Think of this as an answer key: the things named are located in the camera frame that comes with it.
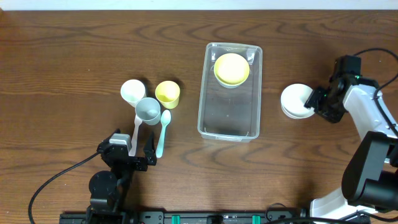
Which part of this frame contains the grey bowl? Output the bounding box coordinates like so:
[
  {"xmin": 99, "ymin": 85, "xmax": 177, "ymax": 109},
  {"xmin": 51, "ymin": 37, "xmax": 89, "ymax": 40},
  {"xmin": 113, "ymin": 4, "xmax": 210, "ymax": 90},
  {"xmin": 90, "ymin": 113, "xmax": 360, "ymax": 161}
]
[{"xmin": 215, "ymin": 73, "xmax": 249, "ymax": 88}]

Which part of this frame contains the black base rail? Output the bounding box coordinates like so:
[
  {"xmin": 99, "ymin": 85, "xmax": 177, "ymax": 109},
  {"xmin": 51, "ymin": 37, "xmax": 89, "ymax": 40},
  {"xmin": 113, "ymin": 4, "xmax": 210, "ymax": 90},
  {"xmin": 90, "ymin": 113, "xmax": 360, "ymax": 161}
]
[{"xmin": 59, "ymin": 205, "xmax": 310, "ymax": 224}]

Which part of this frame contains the mint green plastic spoon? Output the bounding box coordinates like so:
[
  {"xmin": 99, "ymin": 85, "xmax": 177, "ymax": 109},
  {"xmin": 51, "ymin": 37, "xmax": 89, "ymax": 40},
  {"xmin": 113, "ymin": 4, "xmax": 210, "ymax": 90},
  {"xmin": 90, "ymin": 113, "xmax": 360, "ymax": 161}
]
[{"xmin": 155, "ymin": 110, "xmax": 172, "ymax": 158}]

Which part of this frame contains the yellow bowl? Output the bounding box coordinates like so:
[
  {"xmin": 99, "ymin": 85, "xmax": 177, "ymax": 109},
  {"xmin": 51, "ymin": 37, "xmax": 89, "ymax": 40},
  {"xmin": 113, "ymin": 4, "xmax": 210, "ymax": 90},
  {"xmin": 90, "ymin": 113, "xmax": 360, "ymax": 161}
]
[{"xmin": 214, "ymin": 53, "xmax": 250, "ymax": 74}]

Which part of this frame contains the pink plastic fork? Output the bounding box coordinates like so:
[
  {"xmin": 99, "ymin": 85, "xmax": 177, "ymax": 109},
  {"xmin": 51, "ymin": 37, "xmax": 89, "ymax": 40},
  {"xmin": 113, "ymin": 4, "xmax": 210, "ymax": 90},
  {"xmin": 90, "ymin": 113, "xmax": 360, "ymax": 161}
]
[{"xmin": 129, "ymin": 115, "xmax": 142, "ymax": 157}]

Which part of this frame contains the clear plastic container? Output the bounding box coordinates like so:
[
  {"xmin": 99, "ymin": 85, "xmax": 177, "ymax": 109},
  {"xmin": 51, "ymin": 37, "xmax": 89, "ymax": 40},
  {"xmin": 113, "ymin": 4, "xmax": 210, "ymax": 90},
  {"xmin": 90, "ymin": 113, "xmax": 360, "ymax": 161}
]
[{"xmin": 197, "ymin": 42, "xmax": 263, "ymax": 142}]

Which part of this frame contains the yellow cup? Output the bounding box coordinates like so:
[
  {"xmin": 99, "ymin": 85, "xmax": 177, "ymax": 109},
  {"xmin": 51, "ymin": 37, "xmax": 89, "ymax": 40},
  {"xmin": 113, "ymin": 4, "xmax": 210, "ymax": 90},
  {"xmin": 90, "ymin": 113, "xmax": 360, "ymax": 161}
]
[{"xmin": 155, "ymin": 81, "xmax": 180, "ymax": 109}]

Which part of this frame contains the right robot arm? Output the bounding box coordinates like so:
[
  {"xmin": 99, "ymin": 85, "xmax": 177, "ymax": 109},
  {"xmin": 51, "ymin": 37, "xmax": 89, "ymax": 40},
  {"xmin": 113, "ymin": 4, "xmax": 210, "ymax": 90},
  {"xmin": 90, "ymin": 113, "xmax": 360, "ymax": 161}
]
[{"xmin": 305, "ymin": 75, "xmax": 397, "ymax": 219}]

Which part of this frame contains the white bowl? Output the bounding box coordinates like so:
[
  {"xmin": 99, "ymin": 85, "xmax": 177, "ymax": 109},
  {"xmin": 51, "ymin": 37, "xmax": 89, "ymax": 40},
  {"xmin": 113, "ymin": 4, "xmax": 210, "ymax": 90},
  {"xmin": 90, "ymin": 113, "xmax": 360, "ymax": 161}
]
[{"xmin": 280, "ymin": 83, "xmax": 315, "ymax": 119}]

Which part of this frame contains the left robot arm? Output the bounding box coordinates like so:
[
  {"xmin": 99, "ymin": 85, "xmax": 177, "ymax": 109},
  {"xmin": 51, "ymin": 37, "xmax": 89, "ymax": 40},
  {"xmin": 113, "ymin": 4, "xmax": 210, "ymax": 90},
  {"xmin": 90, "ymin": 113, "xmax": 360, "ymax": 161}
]
[{"xmin": 86, "ymin": 129, "xmax": 157, "ymax": 223}]

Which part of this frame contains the white cup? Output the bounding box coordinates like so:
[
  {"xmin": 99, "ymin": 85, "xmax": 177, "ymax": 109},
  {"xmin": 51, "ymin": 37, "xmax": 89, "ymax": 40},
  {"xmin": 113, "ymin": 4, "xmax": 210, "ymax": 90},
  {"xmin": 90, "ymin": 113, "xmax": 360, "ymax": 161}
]
[{"xmin": 120, "ymin": 80, "xmax": 147, "ymax": 108}]

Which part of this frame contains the grey cup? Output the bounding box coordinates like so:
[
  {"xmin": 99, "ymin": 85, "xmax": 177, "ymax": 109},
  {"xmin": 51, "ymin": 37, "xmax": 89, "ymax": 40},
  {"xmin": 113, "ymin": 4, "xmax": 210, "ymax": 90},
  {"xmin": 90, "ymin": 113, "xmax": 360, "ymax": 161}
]
[{"xmin": 135, "ymin": 97, "xmax": 161, "ymax": 126}]

